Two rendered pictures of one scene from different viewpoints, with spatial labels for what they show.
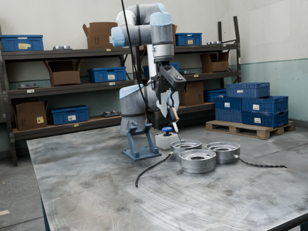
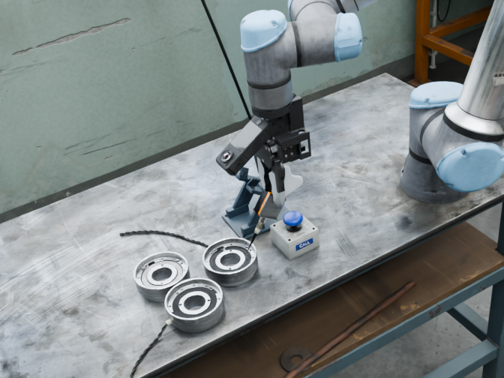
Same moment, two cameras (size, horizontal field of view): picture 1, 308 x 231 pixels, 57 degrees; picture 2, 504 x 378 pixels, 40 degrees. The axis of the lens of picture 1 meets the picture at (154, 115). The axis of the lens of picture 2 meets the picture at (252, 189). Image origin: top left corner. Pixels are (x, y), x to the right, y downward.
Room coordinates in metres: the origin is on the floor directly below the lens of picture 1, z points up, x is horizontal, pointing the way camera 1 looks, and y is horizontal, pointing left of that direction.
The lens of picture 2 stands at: (1.00, -1.10, 1.70)
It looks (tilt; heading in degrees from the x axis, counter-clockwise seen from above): 35 degrees down; 91
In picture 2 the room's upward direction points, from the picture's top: 8 degrees counter-clockwise
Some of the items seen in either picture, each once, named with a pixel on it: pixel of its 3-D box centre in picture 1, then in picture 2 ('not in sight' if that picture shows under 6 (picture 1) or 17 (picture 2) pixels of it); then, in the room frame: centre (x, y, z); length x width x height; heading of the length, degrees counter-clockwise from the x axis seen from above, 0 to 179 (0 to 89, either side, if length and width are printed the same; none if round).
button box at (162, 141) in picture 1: (167, 140); (297, 234); (1.05, -0.04, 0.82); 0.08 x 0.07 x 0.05; 26
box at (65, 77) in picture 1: (63, 73); not in sight; (4.25, 1.28, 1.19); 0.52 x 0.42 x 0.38; 116
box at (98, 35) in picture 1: (102, 37); not in sight; (4.52, 0.70, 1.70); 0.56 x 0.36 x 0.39; 111
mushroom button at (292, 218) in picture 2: (167, 134); (293, 225); (1.05, -0.05, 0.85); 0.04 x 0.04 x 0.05
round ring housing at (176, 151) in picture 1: (186, 149); (230, 262); (0.92, -0.10, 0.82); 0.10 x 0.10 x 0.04
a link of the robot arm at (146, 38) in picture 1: (154, 34); (323, 36); (1.13, -0.03, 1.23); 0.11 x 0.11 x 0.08; 3
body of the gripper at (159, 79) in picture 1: (164, 74); (278, 130); (1.04, -0.05, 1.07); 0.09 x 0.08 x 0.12; 23
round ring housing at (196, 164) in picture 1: (197, 161); (163, 277); (0.78, -0.11, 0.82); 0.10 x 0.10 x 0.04
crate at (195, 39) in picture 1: (184, 41); not in sight; (5.21, -0.66, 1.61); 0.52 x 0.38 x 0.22; 119
